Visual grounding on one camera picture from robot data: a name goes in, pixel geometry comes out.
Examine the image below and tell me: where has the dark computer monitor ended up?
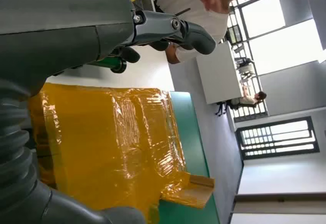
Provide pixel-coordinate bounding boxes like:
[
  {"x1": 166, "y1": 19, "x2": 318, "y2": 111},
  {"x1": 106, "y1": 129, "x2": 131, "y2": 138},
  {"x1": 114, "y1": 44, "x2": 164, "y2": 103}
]
[{"x1": 227, "y1": 25, "x2": 242, "y2": 44}]

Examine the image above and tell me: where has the white office desk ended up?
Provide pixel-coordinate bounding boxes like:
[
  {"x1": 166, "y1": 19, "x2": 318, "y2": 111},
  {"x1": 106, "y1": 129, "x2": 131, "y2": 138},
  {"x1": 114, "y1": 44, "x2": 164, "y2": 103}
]
[{"x1": 196, "y1": 42, "x2": 242, "y2": 105}]

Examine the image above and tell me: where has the black office chair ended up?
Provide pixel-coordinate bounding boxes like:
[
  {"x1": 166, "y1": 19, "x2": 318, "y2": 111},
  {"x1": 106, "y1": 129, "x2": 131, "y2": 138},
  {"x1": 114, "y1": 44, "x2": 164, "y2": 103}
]
[{"x1": 215, "y1": 100, "x2": 232, "y2": 117}]

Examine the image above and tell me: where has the seated person in background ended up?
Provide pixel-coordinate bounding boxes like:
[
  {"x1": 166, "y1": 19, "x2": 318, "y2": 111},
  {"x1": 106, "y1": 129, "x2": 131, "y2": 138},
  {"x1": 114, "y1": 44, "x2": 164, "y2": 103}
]
[{"x1": 230, "y1": 91, "x2": 267, "y2": 110}]

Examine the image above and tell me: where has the green table mat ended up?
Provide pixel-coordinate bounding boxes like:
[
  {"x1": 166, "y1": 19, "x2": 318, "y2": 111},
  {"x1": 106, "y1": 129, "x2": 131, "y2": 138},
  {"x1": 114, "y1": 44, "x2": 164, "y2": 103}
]
[{"x1": 158, "y1": 91, "x2": 220, "y2": 224}]

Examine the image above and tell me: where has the barred window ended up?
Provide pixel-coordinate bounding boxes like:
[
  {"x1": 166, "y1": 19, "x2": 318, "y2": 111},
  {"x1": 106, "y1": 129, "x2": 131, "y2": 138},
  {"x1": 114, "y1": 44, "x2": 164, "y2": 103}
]
[{"x1": 235, "y1": 116, "x2": 320, "y2": 161}]

